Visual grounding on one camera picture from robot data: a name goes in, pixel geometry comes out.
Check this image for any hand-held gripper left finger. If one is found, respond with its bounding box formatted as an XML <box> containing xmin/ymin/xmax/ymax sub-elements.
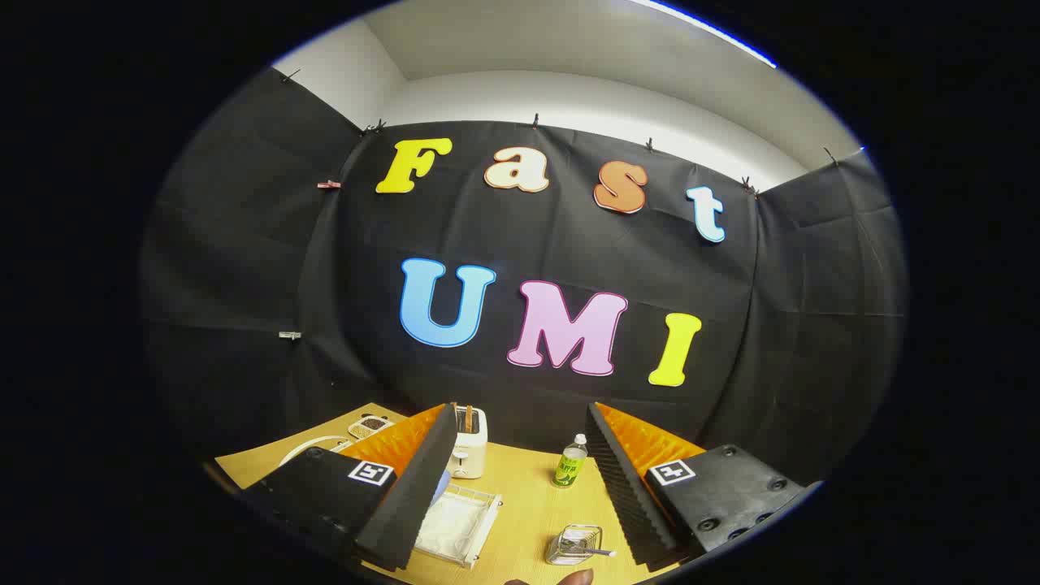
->
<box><xmin>240</xmin><ymin>402</ymin><xmax>460</xmax><ymax>572</ymax></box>

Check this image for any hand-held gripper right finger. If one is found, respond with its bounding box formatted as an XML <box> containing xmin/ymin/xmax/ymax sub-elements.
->
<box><xmin>585</xmin><ymin>401</ymin><xmax>821</xmax><ymax>569</ymax></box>

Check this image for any white wire dish rack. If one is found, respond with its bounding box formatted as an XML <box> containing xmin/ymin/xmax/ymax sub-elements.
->
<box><xmin>280</xmin><ymin>435</ymin><xmax>503</xmax><ymax>568</ymax></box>

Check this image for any metal wire basket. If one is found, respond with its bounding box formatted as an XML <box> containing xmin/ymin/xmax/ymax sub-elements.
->
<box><xmin>545</xmin><ymin>524</ymin><xmax>605</xmax><ymax>566</ymax></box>

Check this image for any white compartment dish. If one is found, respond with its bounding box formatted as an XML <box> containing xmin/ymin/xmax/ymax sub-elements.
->
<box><xmin>348</xmin><ymin>414</ymin><xmax>397</xmax><ymax>440</ymax></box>

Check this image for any white toaster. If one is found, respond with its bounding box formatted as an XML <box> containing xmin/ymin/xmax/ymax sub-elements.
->
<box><xmin>448</xmin><ymin>405</ymin><xmax>489</xmax><ymax>480</ymax></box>

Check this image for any green label drink bottle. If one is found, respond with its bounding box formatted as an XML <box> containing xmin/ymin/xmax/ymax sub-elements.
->
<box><xmin>552</xmin><ymin>433</ymin><xmax>589</xmax><ymax>489</ymax></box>

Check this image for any row of black clips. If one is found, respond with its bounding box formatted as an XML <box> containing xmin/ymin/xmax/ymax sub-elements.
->
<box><xmin>280</xmin><ymin>68</ymin><xmax>839</xmax><ymax>198</ymax></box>

